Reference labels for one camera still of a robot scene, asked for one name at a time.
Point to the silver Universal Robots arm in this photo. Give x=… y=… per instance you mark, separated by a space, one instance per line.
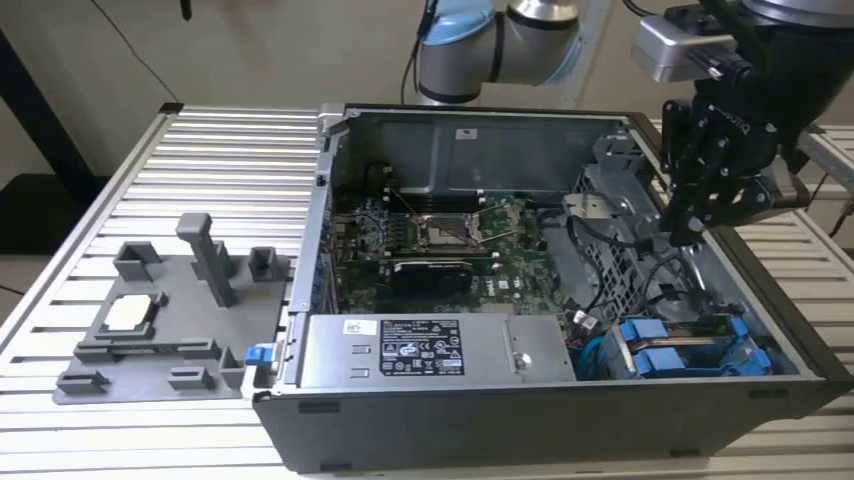
x=801 y=50

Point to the silver CPU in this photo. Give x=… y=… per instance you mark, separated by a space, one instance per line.
x=132 y=312

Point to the black furniture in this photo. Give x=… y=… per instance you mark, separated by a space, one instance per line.
x=40 y=210

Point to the small black hanging object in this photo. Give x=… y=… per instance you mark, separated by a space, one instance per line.
x=186 y=9

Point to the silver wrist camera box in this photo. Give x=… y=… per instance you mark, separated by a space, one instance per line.
x=667 y=45

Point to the grey parts rack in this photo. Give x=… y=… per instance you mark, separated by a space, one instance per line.
x=187 y=310

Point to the open black PC case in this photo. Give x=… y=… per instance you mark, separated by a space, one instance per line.
x=467 y=430

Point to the CPU socket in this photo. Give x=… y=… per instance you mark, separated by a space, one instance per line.
x=443 y=235

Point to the aluminium frame rail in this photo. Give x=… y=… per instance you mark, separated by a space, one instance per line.
x=830 y=145

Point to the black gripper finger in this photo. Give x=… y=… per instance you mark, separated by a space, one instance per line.
x=683 y=200
x=754 y=197

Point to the grey power supply unit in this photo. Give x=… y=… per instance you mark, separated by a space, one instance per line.
x=481 y=350

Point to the blue case latch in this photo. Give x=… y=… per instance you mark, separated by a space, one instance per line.
x=259 y=355

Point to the hard disk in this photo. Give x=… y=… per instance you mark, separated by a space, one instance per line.
x=643 y=332
x=657 y=362

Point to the green motherboard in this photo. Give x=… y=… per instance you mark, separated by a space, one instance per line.
x=521 y=270

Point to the black graphics card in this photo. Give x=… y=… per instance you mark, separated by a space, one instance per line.
x=427 y=285

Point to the grey metal disk bay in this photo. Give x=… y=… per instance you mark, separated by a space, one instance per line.
x=617 y=210

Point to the black table corner cap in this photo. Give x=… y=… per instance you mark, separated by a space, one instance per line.
x=172 y=107

